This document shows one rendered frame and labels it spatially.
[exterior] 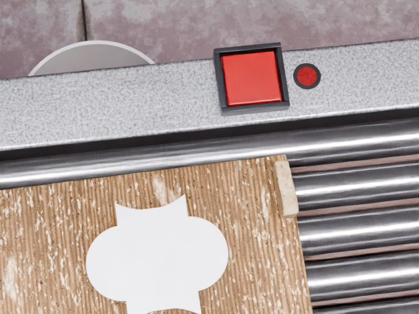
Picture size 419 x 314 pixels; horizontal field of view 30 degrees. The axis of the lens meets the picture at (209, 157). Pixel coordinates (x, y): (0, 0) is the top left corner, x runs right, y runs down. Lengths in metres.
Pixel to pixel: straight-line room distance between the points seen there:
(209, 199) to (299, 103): 0.15
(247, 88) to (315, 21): 1.09
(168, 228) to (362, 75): 0.29
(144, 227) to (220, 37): 1.14
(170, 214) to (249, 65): 0.19
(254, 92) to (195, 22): 1.06
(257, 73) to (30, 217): 0.29
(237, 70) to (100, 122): 0.16
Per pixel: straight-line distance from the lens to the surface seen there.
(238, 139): 0.86
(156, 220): 0.81
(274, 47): 0.89
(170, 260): 0.80
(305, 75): 0.90
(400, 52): 0.93
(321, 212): 0.90
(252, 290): 0.81
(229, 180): 0.83
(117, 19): 1.92
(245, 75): 0.87
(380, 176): 0.88
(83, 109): 0.88
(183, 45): 1.89
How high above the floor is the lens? 1.74
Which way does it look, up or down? 75 degrees down
